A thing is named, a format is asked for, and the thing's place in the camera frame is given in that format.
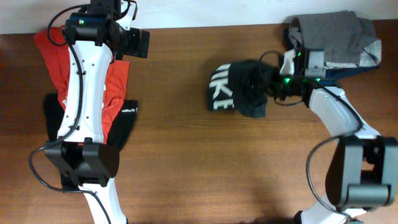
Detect dark green t-shirt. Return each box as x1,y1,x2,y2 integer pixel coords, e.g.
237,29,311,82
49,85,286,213
206,60,279,118

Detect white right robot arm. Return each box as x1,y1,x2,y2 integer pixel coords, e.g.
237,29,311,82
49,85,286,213
265,76,397,224

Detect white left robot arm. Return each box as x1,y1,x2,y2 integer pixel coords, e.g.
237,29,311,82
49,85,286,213
35,5,150,223

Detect navy blue folded garment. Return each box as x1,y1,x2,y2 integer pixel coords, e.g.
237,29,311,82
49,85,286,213
283,28,380,80

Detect grey folded garment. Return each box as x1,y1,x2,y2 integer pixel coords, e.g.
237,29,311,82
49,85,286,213
289,11,382,68

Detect red soccer t-shirt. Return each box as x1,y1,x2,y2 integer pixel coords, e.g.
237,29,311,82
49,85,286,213
34,30,129,141

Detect black garment with white logo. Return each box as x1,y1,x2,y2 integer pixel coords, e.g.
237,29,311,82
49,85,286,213
43,94,138,192

